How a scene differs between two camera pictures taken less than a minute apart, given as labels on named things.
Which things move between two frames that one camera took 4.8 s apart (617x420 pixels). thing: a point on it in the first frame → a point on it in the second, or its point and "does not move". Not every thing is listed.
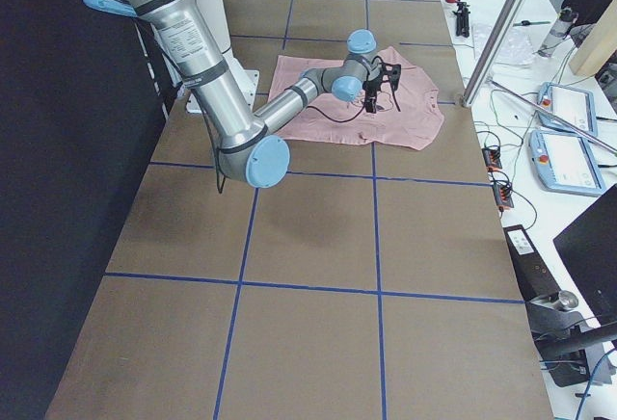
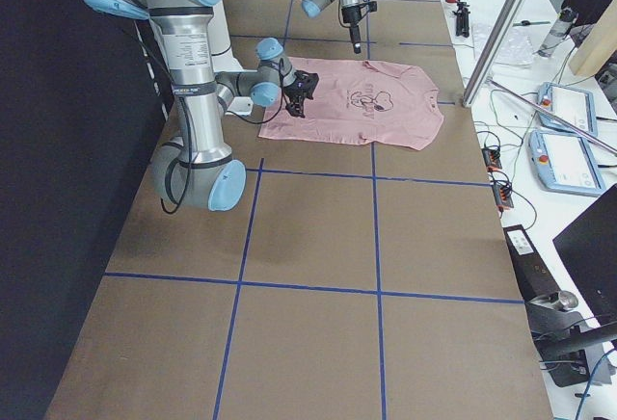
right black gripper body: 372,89 → 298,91
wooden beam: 600,44 does not move
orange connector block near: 502,194 does not move
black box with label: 534,278 does not move
